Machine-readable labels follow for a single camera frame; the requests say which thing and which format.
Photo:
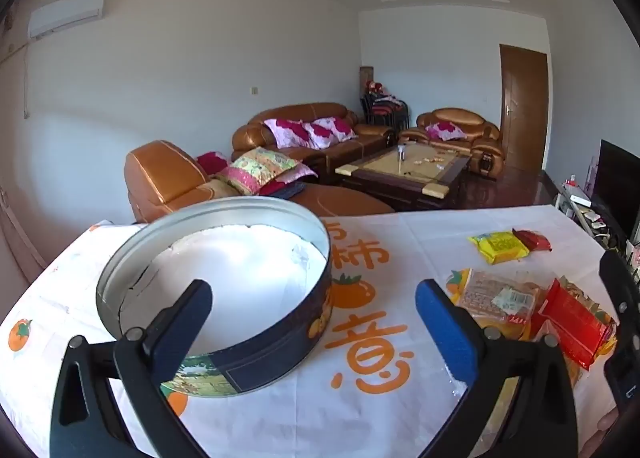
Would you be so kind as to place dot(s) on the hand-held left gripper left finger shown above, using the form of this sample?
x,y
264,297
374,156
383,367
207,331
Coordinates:
x,y
187,318

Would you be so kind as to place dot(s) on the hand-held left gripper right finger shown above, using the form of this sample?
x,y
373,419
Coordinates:
x,y
445,333

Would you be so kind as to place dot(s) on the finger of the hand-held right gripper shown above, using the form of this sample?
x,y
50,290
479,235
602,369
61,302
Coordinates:
x,y
620,298

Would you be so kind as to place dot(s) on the clear packet brown cake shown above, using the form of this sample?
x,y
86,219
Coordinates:
x,y
487,298

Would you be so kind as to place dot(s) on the red packet with purple label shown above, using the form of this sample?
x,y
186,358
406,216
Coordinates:
x,y
572,328

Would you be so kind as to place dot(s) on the round metal tin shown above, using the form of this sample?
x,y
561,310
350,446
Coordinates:
x,y
280,348

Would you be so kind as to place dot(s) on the yellow snack packet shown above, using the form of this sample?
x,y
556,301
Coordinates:
x,y
500,247

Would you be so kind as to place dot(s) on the small red snack packet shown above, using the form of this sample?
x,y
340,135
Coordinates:
x,y
532,239

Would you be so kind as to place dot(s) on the person's right hand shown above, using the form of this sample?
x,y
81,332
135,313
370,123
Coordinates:
x,y
609,424

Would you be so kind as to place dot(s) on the white paper tin liner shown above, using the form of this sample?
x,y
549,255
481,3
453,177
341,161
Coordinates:
x,y
240,278

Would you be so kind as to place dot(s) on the white printed tablecloth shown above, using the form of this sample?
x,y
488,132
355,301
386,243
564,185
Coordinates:
x,y
380,418

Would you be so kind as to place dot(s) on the white television stand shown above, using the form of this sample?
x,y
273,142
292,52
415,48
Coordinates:
x,y
575,198

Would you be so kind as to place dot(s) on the black television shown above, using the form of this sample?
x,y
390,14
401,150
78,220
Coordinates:
x,y
617,183

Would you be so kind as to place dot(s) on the brown leather chaise sofa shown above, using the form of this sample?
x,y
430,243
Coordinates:
x,y
160,173

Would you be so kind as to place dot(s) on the dark red pillow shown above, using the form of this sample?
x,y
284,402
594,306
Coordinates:
x,y
212,159

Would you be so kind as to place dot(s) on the colourful patchwork cushion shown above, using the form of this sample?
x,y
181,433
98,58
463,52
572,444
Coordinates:
x,y
257,168

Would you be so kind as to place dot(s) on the dark wooden coffee table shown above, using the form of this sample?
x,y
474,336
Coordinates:
x,y
415,168

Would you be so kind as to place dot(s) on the folded red and blue blanket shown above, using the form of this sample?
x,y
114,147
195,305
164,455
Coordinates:
x,y
292,186

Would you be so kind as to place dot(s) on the pink floral pillow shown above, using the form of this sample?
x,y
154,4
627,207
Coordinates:
x,y
287,133
445,130
330,130

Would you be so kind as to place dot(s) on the brown leather armchair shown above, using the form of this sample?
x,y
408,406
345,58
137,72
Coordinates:
x,y
480,128

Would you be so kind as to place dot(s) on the brown wooden door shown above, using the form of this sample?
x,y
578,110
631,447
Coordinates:
x,y
522,108

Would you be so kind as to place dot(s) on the stacked dark chairs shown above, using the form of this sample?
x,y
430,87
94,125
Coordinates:
x,y
382,110

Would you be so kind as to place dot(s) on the brown leather three-seat sofa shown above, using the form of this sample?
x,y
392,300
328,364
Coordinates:
x,y
295,113

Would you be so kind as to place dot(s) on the red doll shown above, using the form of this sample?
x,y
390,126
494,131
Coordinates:
x,y
375,87

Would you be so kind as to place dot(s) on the tall brown cylinder lamp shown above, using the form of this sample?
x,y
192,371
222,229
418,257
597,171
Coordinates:
x,y
366,75

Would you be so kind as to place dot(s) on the white air conditioner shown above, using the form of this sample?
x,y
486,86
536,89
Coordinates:
x,y
67,13

